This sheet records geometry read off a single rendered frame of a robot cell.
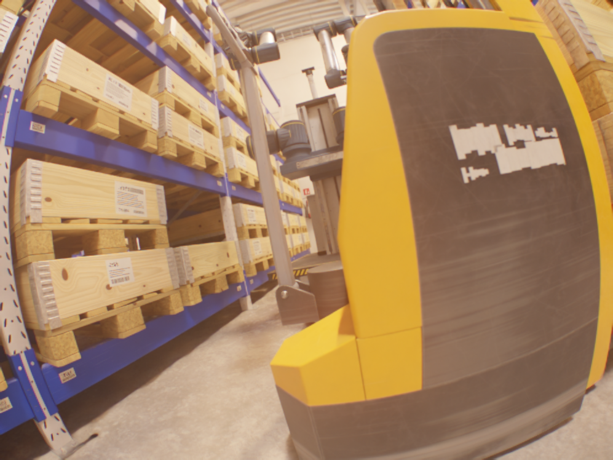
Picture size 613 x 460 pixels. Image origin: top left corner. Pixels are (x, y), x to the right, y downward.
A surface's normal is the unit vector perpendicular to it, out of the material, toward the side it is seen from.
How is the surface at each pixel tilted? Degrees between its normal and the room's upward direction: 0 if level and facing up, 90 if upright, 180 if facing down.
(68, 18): 180
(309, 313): 90
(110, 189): 90
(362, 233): 90
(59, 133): 90
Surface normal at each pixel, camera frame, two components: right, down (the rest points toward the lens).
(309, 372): -0.16, 0.01
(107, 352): 0.97, -0.20
